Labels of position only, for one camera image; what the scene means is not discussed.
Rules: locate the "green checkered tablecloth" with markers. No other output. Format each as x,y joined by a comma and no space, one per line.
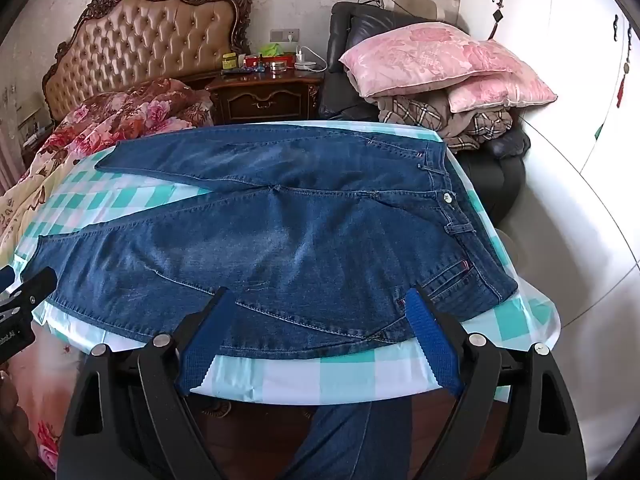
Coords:
320,375

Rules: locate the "white power strip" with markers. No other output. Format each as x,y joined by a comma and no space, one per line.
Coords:
306,64

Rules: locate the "wall socket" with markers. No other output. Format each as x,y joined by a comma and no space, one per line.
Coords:
284,35

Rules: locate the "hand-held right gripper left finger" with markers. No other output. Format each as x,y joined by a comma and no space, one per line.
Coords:
202,345

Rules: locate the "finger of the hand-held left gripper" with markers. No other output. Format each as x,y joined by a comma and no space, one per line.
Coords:
37,285

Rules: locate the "dark wooden nightstand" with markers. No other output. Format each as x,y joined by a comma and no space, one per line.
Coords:
265,100

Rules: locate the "beige cushion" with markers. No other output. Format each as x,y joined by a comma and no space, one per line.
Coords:
417,4

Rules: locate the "small pink floral pillow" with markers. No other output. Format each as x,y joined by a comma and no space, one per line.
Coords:
500,92

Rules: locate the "tufted leather bed headboard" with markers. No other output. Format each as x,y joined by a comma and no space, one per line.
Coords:
150,35

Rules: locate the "dark red hanging ornament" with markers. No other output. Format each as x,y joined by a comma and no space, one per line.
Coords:
495,22

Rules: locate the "green crumpled cloth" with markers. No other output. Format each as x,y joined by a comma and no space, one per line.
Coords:
270,50

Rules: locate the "person's leg in jeans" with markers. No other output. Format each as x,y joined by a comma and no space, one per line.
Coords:
335,440

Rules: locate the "white wardrobe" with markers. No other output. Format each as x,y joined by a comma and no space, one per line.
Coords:
550,60

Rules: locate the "brown plaid blanket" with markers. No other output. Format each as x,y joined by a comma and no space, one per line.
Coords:
415,110

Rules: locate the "yellow jar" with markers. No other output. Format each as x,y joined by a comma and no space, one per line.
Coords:
229,61

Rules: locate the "large pink floral pillow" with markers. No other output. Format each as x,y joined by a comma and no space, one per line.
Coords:
425,55

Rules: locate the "blue denim pants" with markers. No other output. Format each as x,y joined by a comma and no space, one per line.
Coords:
300,220

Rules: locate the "red tassel ornament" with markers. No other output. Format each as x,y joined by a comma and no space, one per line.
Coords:
622,87

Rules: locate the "black leather armchair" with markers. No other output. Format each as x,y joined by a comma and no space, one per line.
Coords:
495,180

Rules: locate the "red floral quilt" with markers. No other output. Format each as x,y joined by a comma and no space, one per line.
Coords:
125,110

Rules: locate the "round metal tin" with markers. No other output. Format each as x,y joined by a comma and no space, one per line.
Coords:
278,66

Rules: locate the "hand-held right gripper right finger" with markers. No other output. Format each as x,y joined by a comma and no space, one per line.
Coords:
432,345

